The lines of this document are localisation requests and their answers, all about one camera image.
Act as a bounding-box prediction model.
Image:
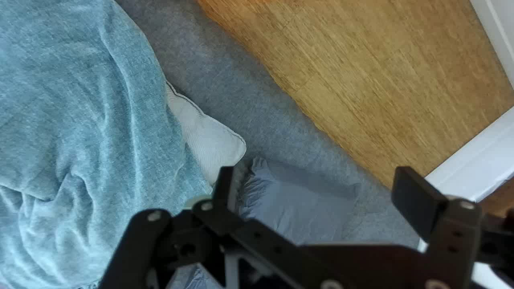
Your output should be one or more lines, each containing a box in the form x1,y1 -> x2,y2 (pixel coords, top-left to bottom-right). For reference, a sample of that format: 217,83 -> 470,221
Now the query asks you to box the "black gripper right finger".
392,165 -> 484,279

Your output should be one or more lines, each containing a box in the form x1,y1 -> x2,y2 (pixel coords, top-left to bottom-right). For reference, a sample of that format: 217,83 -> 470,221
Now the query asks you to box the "teal fleece blanket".
0,0 -> 216,289

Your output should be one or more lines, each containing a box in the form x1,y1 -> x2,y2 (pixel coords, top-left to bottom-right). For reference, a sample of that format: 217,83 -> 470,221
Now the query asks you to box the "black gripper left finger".
193,165 -> 303,258

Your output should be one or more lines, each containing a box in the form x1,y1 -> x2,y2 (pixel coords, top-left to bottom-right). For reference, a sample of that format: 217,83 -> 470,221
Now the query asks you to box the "large light grey pillow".
164,80 -> 250,185

